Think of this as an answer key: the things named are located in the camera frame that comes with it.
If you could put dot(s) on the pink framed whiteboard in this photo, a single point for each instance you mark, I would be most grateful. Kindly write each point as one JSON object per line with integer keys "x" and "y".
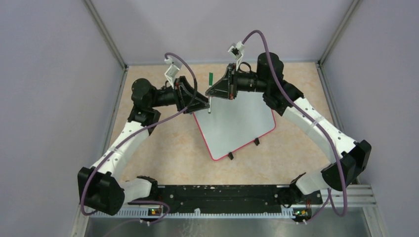
{"x": 233, "y": 124}

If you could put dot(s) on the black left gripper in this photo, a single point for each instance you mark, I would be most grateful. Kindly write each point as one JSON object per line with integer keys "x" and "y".
{"x": 193, "y": 104}

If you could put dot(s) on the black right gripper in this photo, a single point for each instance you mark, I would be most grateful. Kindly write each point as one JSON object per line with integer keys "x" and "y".
{"x": 227, "y": 87}

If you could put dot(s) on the aluminium frame rail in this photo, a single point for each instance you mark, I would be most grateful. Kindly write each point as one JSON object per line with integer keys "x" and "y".
{"x": 357, "y": 196}

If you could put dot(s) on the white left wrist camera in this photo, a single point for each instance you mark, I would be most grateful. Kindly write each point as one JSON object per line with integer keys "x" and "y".
{"x": 174, "y": 67}

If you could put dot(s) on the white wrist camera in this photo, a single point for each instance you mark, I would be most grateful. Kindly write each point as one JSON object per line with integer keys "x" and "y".
{"x": 237, "y": 51}
{"x": 174, "y": 67}

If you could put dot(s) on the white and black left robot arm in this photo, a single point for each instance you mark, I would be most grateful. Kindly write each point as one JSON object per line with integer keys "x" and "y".
{"x": 99, "y": 186}

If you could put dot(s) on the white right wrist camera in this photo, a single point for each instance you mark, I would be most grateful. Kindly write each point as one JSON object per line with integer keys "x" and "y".
{"x": 237, "y": 51}

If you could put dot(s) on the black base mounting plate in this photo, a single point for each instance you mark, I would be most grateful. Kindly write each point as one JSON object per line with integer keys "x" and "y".
{"x": 231, "y": 199}

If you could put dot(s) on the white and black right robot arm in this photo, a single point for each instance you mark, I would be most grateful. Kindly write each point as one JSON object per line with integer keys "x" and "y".
{"x": 348, "y": 158}

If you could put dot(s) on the white slotted cable duct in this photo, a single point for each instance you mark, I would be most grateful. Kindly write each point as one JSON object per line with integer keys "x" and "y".
{"x": 141, "y": 212}

